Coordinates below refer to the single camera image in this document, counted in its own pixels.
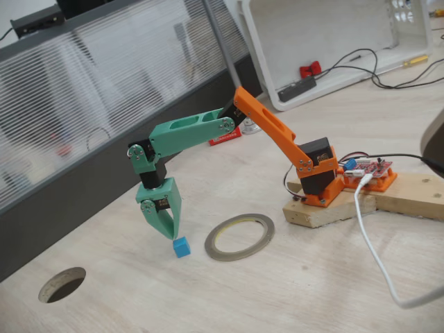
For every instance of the red controller circuit board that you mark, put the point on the red controller circuit board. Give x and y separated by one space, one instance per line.
374 168

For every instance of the small blue cube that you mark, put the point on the small blue cube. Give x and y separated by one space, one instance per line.
181 248

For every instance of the grey rounded object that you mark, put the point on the grey rounded object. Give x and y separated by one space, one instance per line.
435 138

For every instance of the white plastic crate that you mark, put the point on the white plastic crate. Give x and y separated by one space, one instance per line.
312 34

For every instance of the small red clamp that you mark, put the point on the small red clamp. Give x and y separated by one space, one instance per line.
307 71

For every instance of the long wooden plank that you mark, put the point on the long wooden plank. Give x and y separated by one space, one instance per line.
409 197

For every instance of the small red carton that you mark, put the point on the small red carton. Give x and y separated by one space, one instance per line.
229 137

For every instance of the frosted desk partition grey frame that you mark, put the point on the frosted desk partition grey frame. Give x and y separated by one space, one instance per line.
104 86

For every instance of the black box device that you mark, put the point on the black box device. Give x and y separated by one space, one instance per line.
38 21

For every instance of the black power strip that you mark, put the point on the black power strip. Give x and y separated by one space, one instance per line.
296 89

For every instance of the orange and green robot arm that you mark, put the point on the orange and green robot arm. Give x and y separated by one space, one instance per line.
263 118

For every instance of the short wooden base block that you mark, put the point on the short wooden base block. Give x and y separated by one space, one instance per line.
312 215

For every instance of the green gripper black servo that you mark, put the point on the green gripper black servo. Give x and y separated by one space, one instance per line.
157 196

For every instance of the orange controller board mount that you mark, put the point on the orange controller board mount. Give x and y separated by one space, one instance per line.
385 184

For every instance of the black monitor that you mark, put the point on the black monitor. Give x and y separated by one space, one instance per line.
90 7

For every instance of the silver partition post with foot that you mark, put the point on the silver partition post with foot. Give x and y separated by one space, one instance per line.
222 41

